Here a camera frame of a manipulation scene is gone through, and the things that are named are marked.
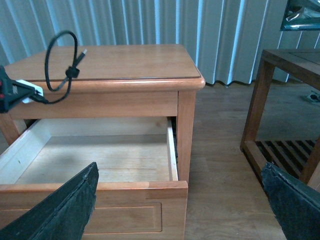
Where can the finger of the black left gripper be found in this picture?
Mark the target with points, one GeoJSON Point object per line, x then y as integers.
{"type": "Point", "coordinates": [12, 92]}

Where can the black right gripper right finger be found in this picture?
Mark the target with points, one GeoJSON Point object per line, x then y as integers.
{"type": "Point", "coordinates": [295, 205]}

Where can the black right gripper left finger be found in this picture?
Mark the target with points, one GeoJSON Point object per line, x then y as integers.
{"type": "Point", "coordinates": [63, 215]}

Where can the white charger with black cable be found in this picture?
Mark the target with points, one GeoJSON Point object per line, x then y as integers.
{"type": "Point", "coordinates": [72, 72]}

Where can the wooden drawer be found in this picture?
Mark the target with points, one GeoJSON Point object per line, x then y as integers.
{"type": "Point", "coordinates": [139, 195]}

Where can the wooden nightstand cabinet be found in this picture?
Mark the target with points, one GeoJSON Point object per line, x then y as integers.
{"type": "Point", "coordinates": [148, 80]}

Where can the light blue pleated curtain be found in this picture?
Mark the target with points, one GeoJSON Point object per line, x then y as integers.
{"type": "Point", "coordinates": [225, 38]}

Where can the dark framed glass object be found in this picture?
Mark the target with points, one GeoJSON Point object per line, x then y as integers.
{"type": "Point", "coordinates": [301, 15]}

